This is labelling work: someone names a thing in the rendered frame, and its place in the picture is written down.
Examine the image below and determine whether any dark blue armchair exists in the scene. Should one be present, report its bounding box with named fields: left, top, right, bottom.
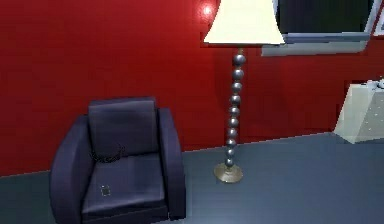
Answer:
left=49, top=96, right=187, bottom=224

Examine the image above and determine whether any black wire headband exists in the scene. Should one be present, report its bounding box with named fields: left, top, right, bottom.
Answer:
left=90, top=142, right=127, bottom=164

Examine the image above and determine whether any white cabinet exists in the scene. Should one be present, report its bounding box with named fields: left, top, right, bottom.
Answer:
left=333, top=80, right=384, bottom=145

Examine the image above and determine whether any window with grey frame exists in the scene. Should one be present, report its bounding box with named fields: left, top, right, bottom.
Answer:
left=261, top=0, right=383, bottom=57

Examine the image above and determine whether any floor lamp with beaded pole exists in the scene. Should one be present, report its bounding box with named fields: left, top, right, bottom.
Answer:
left=203, top=0, right=286, bottom=184

